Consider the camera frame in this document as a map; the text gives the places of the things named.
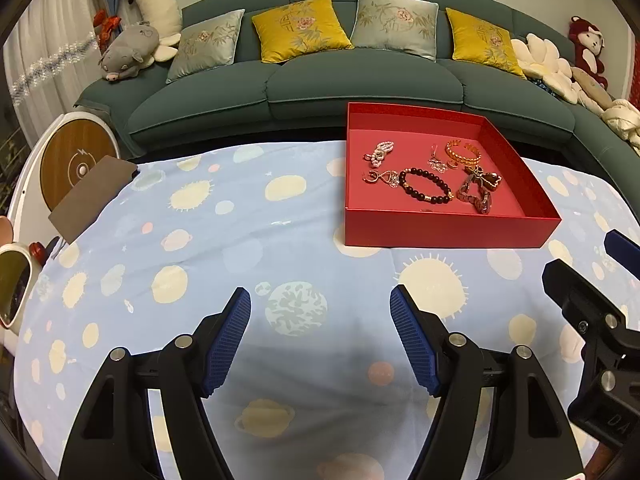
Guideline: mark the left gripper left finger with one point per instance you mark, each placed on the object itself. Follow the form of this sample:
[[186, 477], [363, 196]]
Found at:
[[190, 369]]

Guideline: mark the grey embroidered cushion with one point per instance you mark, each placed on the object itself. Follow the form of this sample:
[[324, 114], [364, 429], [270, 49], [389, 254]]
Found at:
[[408, 26], [207, 44]]

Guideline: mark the grey embroidered cushion left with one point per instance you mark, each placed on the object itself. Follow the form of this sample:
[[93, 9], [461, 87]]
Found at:
[[207, 44]]

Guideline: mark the white long plush toy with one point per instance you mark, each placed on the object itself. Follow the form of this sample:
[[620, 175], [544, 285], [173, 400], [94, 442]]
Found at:
[[165, 16]]

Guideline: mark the round white wooden device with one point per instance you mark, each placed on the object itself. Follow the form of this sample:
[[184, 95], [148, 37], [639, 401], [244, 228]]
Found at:
[[63, 155]]

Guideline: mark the red monkey plush toy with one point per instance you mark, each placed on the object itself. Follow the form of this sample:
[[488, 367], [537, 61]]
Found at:
[[588, 43]]

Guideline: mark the brown cardboard piece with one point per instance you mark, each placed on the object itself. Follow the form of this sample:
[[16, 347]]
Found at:
[[80, 207]]

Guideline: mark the beige flat plush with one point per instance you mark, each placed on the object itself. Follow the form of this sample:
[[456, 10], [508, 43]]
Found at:
[[592, 88]]

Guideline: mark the blue planet print cloth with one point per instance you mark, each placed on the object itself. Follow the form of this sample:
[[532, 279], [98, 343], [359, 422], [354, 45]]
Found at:
[[321, 387]]

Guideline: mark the cream knotted blanket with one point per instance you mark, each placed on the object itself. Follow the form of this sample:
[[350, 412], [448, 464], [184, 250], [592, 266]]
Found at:
[[624, 120]]

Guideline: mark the red ornament on curtain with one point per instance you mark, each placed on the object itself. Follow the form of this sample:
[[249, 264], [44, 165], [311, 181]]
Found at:
[[105, 26]]

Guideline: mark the gold watch band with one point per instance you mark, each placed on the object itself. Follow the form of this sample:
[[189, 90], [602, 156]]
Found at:
[[485, 179]]

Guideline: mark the right hand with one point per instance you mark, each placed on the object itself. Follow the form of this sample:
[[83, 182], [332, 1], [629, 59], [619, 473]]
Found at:
[[599, 462]]

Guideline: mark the white curtain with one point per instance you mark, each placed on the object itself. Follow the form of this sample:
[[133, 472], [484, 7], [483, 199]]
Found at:
[[51, 55]]

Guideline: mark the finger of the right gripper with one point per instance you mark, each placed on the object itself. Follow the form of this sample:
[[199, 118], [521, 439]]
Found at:
[[624, 251], [595, 318]]

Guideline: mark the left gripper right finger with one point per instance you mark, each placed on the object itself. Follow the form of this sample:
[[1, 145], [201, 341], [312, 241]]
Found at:
[[452, 370]]

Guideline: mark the cream flower cushion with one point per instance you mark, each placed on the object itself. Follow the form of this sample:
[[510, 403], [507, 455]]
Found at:
[[539, 59]]

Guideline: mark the yellow embroidered cushion left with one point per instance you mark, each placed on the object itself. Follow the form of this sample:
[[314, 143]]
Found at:
[[299, 28]]

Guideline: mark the gold bangle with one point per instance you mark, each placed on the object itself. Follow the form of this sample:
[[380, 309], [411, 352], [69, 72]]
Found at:
[[460, 153]]

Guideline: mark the red cardboard tray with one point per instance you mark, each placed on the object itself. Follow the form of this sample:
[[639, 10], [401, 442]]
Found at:
[[400, 190]]

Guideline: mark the grey embroidered cushion right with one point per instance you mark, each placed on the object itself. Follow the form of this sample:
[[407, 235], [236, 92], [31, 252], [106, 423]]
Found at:
[[408, 26]]

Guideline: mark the grey pig plush toy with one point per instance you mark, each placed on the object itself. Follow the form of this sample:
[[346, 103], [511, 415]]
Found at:
[[131, 51]]

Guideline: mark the yellow embroidered cushion right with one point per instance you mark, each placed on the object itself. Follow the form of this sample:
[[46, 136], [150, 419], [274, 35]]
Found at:
[[480, 42]]

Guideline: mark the yellow embroidered cushion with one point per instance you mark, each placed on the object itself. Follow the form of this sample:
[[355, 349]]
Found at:
[[480, 42], [299, 28]]

